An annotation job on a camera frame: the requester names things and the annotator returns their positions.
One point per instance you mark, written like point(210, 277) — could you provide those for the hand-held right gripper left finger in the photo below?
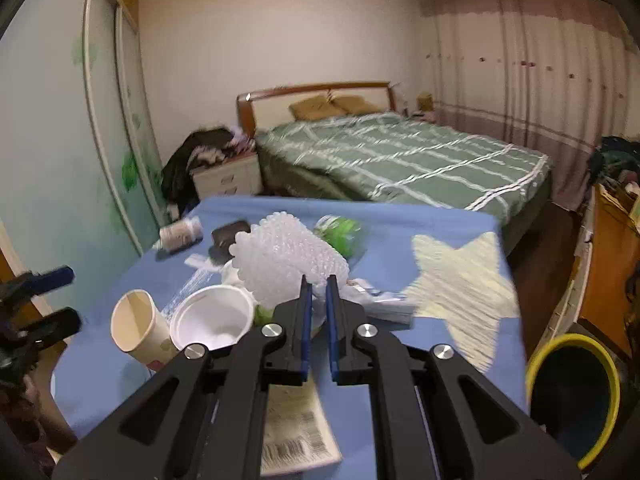
point(306, 330)

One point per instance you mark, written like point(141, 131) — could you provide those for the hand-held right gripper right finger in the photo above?
point(332, 330)

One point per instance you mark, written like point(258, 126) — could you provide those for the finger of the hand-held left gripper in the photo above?
point(57, 276)
point(60, 322)

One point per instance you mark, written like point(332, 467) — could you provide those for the clear bubble wrap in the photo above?
point(290, 260)

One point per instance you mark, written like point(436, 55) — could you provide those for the white plastic cup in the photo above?
point(212, 317)

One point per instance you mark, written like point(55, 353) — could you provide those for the green plastic bottle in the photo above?
point(342, 232)

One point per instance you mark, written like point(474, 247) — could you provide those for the paper carton with barcode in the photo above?
point(295, 430)

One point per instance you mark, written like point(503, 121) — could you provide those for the yellow-rimmed dark bin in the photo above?
point(537, 360)

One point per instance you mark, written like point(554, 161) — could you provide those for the white flat packet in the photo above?
point(382, 302)

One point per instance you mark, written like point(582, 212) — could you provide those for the beige paper cup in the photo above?
point(135, 327)

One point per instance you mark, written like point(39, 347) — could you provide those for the clear plastic wrapper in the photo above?
point(197, 275)

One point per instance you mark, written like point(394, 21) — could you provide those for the small black box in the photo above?
point(229, 232)

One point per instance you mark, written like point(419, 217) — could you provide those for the small pill jar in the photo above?
point(180, 232)

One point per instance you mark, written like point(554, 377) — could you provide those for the blue star tablecloth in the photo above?
point(415, 220)

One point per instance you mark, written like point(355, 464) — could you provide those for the dark jacket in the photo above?
point(182, 165)

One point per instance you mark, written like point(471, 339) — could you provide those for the white nightstand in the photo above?
point(225, 177)

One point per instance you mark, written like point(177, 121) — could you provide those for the green striped duvet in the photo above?
point(400, 160)

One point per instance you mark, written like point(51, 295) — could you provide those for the brown pillow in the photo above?
point(355, 104)
point(310, 109)

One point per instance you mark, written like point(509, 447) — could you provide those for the wooden bed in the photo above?
point(280, 105)

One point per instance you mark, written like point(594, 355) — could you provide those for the small cardboard box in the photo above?
point(425, 102)

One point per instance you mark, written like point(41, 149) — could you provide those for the wooden desk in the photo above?
point(605, 270)

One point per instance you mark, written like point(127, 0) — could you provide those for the pink curtain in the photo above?
point(525, 85)

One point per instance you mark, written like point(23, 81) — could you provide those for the clothes pile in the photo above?
point(612, 160)

